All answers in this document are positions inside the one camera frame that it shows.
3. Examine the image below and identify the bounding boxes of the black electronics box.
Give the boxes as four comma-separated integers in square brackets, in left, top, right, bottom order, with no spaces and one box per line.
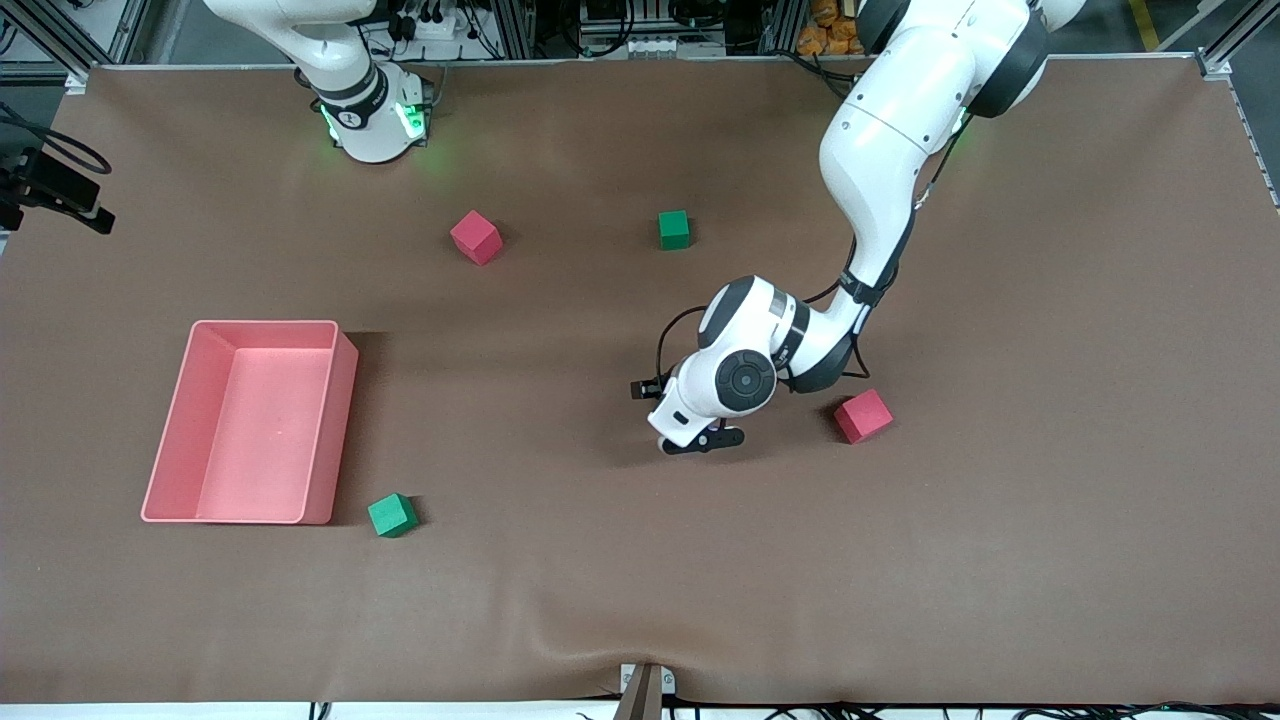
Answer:
[578,0,646,33]

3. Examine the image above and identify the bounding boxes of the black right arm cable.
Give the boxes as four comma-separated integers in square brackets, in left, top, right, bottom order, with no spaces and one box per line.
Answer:
[0,100,113,177]

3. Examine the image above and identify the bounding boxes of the white power strip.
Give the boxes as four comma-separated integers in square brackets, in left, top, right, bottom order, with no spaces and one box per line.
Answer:
[395,8,463,41]

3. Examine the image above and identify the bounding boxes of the metal clamp bracket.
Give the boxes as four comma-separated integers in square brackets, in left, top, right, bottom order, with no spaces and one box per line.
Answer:
[612,662,677,720]

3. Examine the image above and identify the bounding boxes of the pink foam cube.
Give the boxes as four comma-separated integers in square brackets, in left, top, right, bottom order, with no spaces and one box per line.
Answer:
[449,210,504,267]
[834,388,895,445]

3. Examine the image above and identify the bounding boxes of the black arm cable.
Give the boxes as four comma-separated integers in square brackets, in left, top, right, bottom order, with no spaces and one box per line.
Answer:
[655,100,966,387]
[0,100,113,177]

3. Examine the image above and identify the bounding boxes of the aluminium frame corner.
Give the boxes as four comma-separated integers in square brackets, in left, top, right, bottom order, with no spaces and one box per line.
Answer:
[1160,0,1280,111]
[0,0,151,96]

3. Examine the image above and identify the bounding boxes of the aluminium frame post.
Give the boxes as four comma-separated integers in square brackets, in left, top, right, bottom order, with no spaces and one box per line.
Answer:
[762,0,807,56]
[492,0,536,59]

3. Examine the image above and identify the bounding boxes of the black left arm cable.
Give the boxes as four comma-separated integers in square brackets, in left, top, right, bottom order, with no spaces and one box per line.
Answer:
[655,100,966,387]

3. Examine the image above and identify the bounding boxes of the pink plastic tray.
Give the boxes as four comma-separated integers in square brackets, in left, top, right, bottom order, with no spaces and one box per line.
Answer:
[140,319,360,526]

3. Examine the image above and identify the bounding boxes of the bag of orange snacks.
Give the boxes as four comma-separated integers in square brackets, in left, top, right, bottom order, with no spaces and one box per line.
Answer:
[797,0,867,58]

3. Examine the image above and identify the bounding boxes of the white terminal strip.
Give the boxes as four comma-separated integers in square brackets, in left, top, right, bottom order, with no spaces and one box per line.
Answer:
[622,36,727,57]

